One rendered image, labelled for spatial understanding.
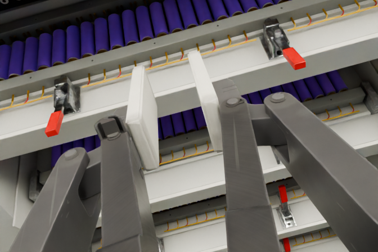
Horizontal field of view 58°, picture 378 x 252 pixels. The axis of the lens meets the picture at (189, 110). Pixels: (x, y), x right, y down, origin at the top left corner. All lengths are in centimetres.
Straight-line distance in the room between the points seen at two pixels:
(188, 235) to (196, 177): 20
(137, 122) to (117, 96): 28
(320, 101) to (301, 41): 18
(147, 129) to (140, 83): 4
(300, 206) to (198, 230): 21
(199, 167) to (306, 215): 27
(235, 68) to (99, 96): 17
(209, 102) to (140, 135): 3
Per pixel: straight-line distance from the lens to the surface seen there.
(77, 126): 45
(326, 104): 60
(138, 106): 16
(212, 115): 15
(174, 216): 73
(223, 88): 18
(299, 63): 37
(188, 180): 57
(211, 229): 74
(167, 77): 43
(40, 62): 50
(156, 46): 43
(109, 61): 44
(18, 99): 49
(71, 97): 44
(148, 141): 16
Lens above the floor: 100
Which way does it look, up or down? 40 degrees down
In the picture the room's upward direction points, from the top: 17 degrees counter-clockwise
